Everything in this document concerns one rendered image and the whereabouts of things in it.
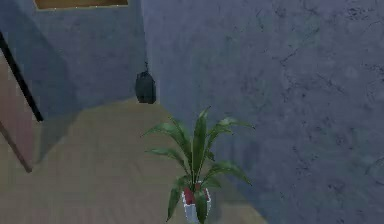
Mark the green house plant white pot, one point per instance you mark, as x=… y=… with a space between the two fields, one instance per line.
x=199 y=143

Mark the brown room door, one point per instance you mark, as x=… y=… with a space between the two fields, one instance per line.
x=13 y=113

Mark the brown framed wall picture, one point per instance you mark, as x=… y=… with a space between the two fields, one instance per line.
x=80 y=3

